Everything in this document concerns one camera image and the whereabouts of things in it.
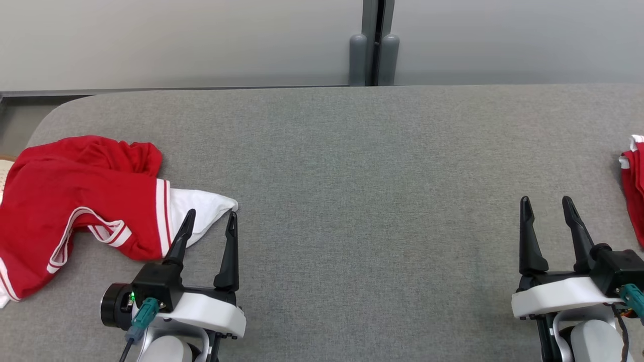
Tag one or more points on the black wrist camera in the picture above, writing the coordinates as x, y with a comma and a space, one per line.
156, 284
619, 266

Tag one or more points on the grey rounded post cover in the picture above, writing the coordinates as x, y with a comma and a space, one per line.
358, 60
390, 60

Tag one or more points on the grey partition column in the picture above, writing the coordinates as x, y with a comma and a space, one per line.
377, 30

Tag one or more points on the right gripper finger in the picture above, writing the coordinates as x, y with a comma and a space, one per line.
531, 251
581, 246

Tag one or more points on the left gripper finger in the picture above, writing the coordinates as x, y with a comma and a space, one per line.
230, 261
180, 246

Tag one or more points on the red and white jersey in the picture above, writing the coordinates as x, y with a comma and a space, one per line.
635, 196
75, 186

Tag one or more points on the grey fabric sofa cushion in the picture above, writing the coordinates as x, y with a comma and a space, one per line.
352, 201

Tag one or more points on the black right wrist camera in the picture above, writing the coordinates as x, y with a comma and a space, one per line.
619, 266

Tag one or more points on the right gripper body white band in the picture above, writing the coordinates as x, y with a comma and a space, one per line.
553, 296

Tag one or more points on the beige laundry basket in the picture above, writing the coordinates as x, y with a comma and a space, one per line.
5, 173

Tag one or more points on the grey wall base rail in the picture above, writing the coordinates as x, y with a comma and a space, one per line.
151, 90

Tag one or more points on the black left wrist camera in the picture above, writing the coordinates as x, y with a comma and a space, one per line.
156, 284

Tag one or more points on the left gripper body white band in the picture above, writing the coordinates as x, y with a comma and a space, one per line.
211, 311

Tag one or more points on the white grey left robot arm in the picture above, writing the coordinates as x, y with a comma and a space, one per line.
168, 349

